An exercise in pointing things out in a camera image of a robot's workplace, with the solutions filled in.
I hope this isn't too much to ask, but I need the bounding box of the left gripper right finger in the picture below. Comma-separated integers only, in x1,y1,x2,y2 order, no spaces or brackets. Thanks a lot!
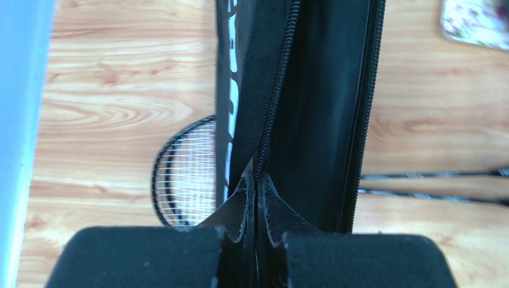
258,175,456,287

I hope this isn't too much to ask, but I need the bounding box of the badminton racket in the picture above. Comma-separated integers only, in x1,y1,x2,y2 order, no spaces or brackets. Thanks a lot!
151,115,508,227
157,131,509,227

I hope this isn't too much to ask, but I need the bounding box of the black racket bag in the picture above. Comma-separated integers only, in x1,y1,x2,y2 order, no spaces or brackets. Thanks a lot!
214,0,387,235

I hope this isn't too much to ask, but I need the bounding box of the floral tray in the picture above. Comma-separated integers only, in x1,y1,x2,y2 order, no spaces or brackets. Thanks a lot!
439,0,508,51

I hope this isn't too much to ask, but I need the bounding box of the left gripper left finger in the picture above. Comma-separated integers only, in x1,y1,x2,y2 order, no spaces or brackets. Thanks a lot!
46,173,255,287

